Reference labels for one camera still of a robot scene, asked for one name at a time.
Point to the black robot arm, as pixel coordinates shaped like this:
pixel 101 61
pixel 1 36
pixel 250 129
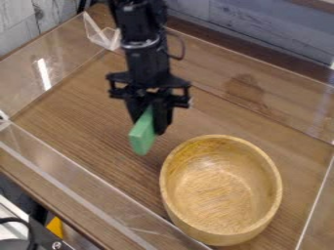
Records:
pixel 141 19

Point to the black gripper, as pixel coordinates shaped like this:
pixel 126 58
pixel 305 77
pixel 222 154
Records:
pixel 147 83

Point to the brown wooden bowl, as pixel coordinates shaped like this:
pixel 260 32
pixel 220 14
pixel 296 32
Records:
pixel 221 188

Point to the clear acrylic enclosure wall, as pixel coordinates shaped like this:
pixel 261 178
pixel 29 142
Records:
pixel 90 204

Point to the green rectangular block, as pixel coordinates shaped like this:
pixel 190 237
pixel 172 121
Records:
pixel 142 134

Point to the clear acrylic corner bracket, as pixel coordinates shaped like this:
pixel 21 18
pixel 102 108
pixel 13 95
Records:
pixel 105 37

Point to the yellow black device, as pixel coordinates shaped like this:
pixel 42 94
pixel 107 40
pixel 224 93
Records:
pixel 45 239

